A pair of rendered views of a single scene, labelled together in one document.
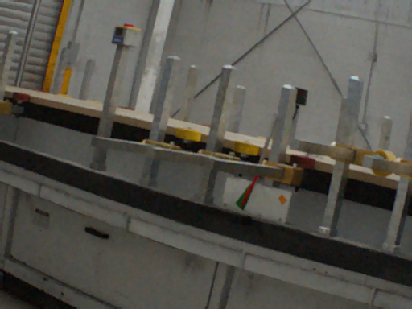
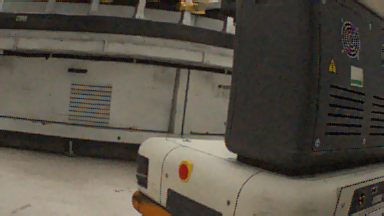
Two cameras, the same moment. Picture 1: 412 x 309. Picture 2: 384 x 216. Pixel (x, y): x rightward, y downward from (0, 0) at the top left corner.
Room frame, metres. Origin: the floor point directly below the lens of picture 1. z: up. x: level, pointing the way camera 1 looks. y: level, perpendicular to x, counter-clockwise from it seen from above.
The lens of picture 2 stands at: (3.58, 3.07, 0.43)
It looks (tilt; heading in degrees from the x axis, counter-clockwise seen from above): 3 degrees down; 287
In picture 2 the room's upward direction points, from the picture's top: 7 degrees clockwise
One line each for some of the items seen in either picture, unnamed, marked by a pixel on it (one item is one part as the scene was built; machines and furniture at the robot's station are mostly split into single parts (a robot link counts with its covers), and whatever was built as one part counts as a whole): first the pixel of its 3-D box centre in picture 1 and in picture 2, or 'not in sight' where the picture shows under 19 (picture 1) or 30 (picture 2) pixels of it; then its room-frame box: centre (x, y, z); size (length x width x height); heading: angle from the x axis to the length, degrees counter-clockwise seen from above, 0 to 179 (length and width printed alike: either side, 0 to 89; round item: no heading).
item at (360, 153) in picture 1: (350, 154); not in sight; (2.93, -0.42, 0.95); 0.14 x 0.06 x 0.05; 48
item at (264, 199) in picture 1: (254, 199); not in sight; (3.11, -0.18, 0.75); 0.26 x 0.01 x 0.10; 48
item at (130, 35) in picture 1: (125, 37); not in sight; (3.61, 0.35, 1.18); 0.07 x 0.07 x 0.08; 48
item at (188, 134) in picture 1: (186, 144); not in sight; (3.49, 0.06, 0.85); 0.08 x 0.08 x 0.11
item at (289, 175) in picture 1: (280, 172); not in sight; (3.09, -0.24, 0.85); 0.14 x 0.06 x 0.05; 48
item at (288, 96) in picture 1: (275, 163); not in sight; (3.11, -0.22, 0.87); 0.04 x 0.04 x 0.48; 48
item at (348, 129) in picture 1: (344, 156); not in sight; (2.94, -0.41, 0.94); 0.04 x 0.04 x 0.48; 48
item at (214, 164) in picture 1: (260, 170); not in sight; (2.99, -0.17, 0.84); 0.43 x 0.03 x 0.04; 138
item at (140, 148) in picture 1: (142, 149); not in sight; (3.34, 0.19, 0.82); 0.43 x 0.03 x 0.04; 138
